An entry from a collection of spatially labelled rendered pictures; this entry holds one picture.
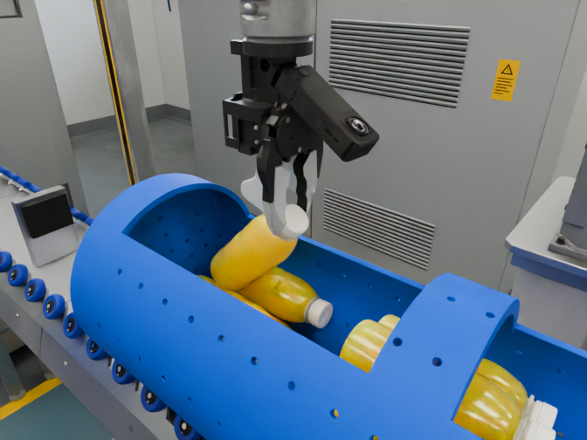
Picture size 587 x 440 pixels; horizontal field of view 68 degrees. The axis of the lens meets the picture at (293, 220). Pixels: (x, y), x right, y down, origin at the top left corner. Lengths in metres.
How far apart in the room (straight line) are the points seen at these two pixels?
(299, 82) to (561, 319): 0.51
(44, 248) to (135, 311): 0.60
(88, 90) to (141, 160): 3.99
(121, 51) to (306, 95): 0.85
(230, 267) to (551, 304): 0.46
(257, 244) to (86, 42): 4.79
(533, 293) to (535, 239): 0.08
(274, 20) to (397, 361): 0.31
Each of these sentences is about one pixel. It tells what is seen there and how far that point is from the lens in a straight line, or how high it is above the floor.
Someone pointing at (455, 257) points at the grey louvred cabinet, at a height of 0.34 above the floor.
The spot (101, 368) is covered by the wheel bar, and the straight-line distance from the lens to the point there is 0.80.
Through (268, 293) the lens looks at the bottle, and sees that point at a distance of 0.65.
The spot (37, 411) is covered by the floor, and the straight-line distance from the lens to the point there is 2.11.
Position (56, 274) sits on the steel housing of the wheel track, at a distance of 1.06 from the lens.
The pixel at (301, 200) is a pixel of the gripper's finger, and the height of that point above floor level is 1.24.
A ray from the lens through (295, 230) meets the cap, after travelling 0.51.
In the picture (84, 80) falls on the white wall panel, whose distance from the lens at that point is 5.24.
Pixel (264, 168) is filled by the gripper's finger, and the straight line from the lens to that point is 0.45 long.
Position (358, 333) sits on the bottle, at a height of 1.17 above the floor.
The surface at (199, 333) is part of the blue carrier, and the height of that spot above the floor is 1.17.
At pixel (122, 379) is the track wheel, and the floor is 0.96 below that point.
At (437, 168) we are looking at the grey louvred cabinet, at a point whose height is 0.74.
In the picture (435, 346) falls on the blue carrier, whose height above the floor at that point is 1.23.
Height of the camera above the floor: 1.47
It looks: 29 degrees down
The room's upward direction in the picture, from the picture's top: straight up
